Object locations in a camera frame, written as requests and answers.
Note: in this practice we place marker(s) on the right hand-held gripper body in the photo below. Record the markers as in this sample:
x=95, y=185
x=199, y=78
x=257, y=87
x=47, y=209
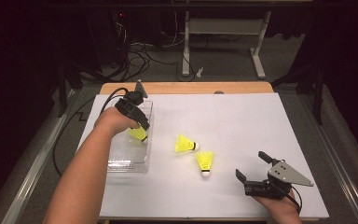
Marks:
x=287, y=175

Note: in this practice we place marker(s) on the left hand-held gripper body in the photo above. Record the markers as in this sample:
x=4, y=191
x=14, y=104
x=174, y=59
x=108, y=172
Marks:
x=130, y=109

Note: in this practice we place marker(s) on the yellow shuttlecock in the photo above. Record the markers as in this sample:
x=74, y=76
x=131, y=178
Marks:
x=185, y=144
x=137, y=133
x=205, y=161

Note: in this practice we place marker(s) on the clear plastic container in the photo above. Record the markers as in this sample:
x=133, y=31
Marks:
x=130, y=155

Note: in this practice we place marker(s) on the person's left hand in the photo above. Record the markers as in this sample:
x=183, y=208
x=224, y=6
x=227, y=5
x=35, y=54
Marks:
x=115, y=119

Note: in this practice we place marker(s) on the person's right hand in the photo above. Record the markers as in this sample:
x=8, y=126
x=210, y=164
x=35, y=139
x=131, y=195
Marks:
x=278, y=205

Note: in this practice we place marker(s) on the white board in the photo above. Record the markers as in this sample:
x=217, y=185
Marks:
x=245, y=124

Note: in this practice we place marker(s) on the wooden table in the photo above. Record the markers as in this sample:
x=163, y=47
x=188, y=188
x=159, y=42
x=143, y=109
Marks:
x=183, y=88

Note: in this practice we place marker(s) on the black metal stand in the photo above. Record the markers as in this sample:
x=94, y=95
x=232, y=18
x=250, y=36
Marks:
x=318, y=99
x=62, y=93

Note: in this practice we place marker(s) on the dark computer tower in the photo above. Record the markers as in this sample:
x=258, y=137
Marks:
x=112, y=37

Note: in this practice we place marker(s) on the small white plug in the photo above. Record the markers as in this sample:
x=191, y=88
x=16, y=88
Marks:
x=200, y=72

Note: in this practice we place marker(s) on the dark round table grommet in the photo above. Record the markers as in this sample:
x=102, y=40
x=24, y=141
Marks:
x=219, y=92

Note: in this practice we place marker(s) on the aluminium rail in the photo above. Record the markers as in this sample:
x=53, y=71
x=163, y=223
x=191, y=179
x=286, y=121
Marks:
x=338, y=174
x=34, y=174

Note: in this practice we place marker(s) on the white metal desk frame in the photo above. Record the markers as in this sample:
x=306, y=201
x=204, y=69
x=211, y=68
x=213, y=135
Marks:
x=223, y=26

